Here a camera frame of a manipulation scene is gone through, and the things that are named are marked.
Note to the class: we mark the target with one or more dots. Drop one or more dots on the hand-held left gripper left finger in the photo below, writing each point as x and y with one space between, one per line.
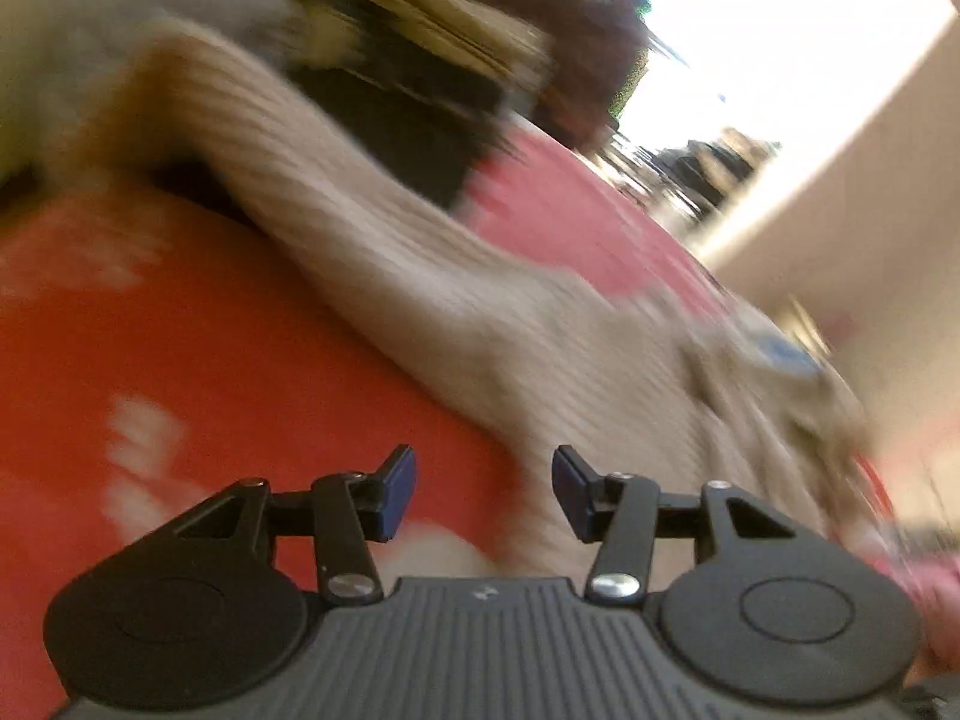
397 495

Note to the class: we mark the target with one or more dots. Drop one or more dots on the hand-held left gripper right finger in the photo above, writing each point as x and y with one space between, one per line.
568 495

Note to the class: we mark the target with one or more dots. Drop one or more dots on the beige knit sweater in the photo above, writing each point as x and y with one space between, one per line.
420 277

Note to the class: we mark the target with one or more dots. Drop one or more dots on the pink floral blanket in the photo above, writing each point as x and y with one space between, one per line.
187 330

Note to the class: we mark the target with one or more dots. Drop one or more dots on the grey cloth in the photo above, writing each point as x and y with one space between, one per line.
97 22

